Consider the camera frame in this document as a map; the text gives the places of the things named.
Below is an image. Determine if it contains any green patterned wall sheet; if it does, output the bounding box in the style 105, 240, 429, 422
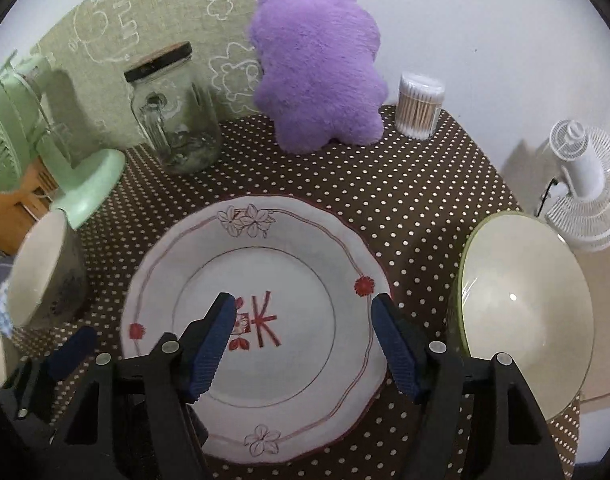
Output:
32, 0, 260, 160

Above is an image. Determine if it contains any grey bowl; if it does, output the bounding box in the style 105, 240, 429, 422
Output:
0, 332, 20, 387
447, 211, 594, 420
8, 209, 89, 328

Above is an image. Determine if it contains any white standing fan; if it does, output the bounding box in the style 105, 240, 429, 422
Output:
535, 119, 610, 252

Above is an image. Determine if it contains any purple plush toy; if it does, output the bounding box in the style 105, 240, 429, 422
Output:
248, 0, 388, 154

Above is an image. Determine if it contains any white plate red pattern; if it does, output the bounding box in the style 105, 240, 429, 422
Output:
120, 195, 390, 465

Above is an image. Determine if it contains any cotton swab container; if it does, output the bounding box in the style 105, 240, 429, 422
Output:
395, 72, 446, 140

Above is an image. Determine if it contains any glass jar black lid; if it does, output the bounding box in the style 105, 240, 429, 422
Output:
124, 41, 222, 174

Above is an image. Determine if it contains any brown polka dot tablecloth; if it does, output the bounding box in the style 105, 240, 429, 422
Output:
8, 104, 584, 480

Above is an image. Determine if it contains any green desk fan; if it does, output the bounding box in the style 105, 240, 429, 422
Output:
0, 54, 126, 229

